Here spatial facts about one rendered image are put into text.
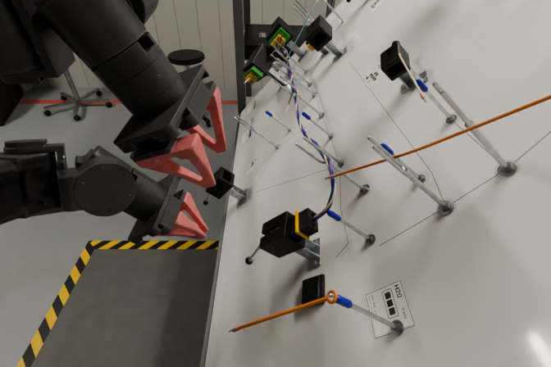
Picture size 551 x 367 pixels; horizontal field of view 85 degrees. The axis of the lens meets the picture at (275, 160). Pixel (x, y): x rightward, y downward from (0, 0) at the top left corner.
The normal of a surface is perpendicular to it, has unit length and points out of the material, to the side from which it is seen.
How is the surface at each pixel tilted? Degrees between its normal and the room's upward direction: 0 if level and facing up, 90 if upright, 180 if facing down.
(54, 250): 0
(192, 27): 90
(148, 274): 0
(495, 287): 50
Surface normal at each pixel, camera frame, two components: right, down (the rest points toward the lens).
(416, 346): -0.75, -0.51
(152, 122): -0.40, -0.66
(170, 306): 0.04, -0.79
